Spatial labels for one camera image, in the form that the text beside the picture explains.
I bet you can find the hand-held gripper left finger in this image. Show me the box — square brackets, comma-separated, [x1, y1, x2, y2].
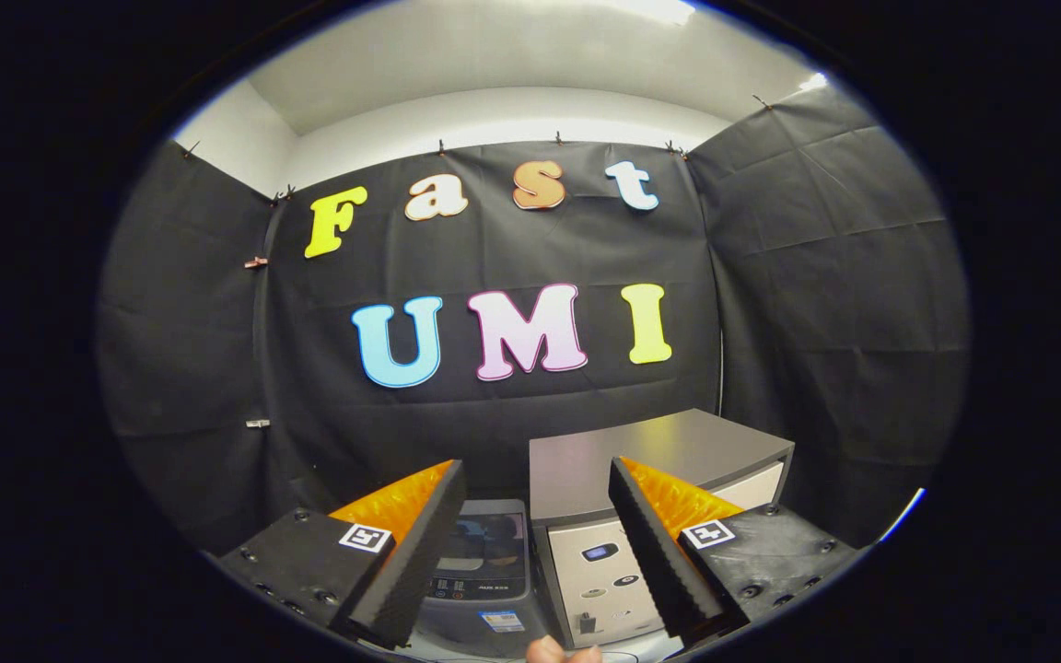
[217, 459, 468, 650]

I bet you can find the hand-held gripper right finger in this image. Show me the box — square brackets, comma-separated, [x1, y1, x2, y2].
[609, 456, 864, 646]

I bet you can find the dark grey washing machine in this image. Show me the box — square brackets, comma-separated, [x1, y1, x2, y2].
[413, 497, 557, 660]

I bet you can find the grey cabinet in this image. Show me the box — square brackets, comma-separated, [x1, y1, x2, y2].
[529, 408, 796, 651]

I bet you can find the black backdrop cloth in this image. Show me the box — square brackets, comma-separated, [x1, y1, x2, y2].
[98, 83, 972, 553]

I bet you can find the ceiling light panel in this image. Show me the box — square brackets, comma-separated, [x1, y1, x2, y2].
[604, 0, 699, 27]

